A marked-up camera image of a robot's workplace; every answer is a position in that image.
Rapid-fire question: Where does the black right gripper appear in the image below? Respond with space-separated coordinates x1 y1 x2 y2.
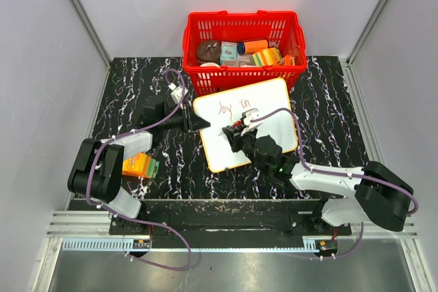
224 124 268 174

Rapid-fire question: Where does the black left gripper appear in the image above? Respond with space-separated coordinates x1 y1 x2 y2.
159 103 210 134

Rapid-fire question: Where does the red whiteboard marker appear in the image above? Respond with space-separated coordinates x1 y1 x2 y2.
219 120 242 135

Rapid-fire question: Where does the yellow framed whiteboard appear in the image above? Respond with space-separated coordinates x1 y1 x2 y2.
192 78 298 173

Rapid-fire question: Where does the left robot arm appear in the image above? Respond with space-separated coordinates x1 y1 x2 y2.
67 102 211 234

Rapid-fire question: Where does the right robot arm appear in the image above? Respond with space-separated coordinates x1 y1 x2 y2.
222 126 413 235

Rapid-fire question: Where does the orange green snack box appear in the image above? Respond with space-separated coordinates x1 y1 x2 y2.
122 153 159 178

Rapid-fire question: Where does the teal small box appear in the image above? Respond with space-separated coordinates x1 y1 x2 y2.
220 41 237 63

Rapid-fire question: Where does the red plastic basket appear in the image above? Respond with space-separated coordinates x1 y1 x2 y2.
182 10 307 96

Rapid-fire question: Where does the yellow orange snack box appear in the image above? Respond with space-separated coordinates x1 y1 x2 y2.
251 47 282 67

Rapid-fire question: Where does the blue capped yellow bottle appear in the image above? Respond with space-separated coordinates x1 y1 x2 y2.
237 39 269 55

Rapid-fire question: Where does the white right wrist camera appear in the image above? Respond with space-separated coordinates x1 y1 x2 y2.
240 108 264 136

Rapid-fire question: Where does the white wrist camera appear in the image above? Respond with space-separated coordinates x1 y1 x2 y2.
168 83 188 104
240 108 264 136

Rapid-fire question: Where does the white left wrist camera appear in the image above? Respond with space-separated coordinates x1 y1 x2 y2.
168 83 188 104

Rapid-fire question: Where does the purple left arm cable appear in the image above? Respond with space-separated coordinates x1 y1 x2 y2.
87 68 194 270

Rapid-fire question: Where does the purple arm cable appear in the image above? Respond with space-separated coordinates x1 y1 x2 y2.
87 68 194 270
249 107 420 261

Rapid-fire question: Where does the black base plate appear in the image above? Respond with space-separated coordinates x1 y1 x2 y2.
108 199 352 237

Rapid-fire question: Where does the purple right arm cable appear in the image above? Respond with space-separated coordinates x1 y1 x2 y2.
249 107 420 261

